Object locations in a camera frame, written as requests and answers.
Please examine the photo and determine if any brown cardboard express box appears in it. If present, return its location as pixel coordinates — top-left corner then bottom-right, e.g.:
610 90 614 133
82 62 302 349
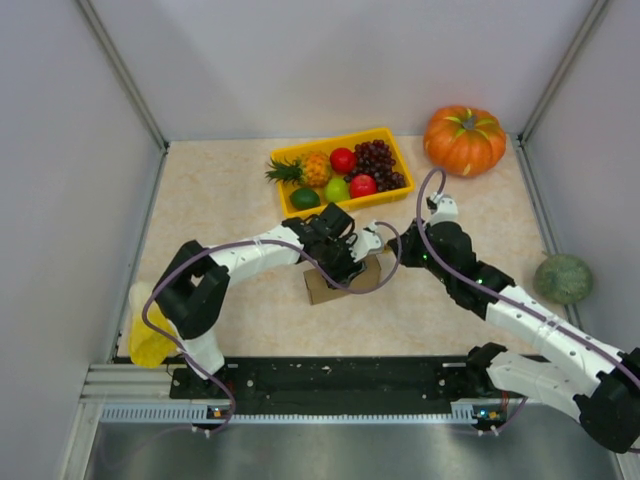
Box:
303 255 381 305

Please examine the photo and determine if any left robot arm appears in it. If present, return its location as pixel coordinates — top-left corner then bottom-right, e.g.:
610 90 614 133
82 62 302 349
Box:
153 203 383 379

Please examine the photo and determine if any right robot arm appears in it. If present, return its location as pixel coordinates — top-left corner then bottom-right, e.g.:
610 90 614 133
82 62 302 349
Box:
387 221 639 453

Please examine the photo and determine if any dark green lime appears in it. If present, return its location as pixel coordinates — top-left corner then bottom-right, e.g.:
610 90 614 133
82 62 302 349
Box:
289 187 321 211

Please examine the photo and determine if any green pear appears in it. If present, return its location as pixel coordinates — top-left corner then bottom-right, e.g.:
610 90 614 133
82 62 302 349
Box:
324 177 350 203

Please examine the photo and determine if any red apple front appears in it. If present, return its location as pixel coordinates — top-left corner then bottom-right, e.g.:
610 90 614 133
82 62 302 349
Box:
349 174 378 199

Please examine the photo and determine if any red apple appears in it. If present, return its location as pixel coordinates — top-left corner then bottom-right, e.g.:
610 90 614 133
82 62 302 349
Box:
330 147 357 175
349 174 378 199

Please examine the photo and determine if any yellow plastic tray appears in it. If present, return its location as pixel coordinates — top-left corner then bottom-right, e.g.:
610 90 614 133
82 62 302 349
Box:
266 127 415 218

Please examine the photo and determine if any toy pineapple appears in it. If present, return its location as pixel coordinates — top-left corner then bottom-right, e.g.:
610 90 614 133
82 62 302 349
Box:
265 151 332 188

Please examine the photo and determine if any red apple back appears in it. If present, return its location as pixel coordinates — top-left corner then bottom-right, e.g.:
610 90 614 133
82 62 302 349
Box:
330 147 357 175

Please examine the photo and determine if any purple grape bunch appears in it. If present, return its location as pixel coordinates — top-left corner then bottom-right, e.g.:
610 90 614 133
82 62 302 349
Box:
344 139 407 193

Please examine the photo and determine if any orange pumpkin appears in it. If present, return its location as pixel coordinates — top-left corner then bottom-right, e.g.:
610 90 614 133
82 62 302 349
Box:
423 105 507 178

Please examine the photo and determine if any green melon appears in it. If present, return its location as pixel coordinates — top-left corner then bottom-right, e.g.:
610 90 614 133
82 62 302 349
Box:
533 254 594 305

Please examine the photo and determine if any yellow mesh bag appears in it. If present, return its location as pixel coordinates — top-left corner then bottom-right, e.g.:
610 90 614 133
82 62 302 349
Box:
128 282 177 368

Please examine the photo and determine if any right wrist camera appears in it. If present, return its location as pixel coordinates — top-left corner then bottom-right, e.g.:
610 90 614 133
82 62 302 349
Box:
426 192 458 225

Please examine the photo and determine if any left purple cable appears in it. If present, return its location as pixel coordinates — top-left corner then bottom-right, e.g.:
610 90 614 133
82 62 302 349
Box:
141 220 403 436

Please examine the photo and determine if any purple cable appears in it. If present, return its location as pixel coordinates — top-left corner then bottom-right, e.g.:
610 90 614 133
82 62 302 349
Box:
141 220 403 436
415 167 640 391

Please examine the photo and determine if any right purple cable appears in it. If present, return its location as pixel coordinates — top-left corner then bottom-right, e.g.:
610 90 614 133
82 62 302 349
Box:
415 167 640 391

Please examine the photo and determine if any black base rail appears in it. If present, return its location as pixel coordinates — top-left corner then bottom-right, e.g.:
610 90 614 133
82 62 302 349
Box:
169 356 514 416

